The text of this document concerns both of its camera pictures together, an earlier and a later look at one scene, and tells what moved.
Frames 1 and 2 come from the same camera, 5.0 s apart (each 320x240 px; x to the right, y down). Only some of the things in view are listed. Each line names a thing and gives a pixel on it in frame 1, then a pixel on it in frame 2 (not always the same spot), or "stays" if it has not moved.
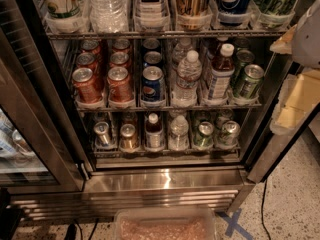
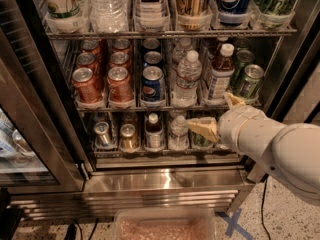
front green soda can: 250,86 stays
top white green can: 65,1 stays
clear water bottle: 185,92 stays
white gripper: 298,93 -> 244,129
